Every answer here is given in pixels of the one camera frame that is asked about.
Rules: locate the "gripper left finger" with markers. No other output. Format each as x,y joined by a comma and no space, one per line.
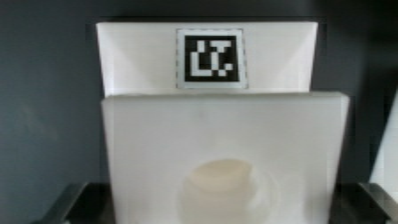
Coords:
83,206

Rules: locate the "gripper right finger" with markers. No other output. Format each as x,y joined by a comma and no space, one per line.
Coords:
364,205

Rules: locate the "white lamp base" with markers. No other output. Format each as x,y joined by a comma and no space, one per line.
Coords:
223,134

